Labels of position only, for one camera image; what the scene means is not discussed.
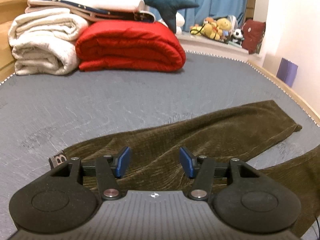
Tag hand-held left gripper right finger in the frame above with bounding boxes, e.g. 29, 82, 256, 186
179, 147, 260, 201

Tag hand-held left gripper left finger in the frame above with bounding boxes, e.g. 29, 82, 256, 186
51, 146, 132, 201

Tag brown corduroy pants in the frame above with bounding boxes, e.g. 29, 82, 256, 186
49, 100, 320, 238

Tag grey quilted mattress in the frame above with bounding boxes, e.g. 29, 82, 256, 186
0, 50, 320, 240

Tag white window ledge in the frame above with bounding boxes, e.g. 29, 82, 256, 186
176, 31, 263, 60

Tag red folded duvet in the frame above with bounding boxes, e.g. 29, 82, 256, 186
75, 20, 187, 72

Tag purple box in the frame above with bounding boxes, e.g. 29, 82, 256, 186
276, 57, 299, 87

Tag yellow dog plush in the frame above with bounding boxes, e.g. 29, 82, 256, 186
190, 17, 218, 40

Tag panda plush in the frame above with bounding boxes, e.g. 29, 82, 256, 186
230, 29, 244, 43

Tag white folded blanket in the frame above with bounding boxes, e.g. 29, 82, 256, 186
8, 7, 89, 76

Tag white mushroom plush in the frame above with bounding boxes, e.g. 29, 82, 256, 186
160, 12, 185, 34

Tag yellow bear plush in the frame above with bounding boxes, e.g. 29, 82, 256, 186
215, 17, 232, 41

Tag dark red cushion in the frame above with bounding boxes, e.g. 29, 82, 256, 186
241, 19, 266, 54

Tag white grey plush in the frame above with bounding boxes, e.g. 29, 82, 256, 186
226, 15, 238, 29

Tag navy trimmed folded blanket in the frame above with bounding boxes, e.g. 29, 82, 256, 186
25, 0, 157, 23

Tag teal shark plush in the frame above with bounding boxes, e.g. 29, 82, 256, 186
32, 0, 200, 33

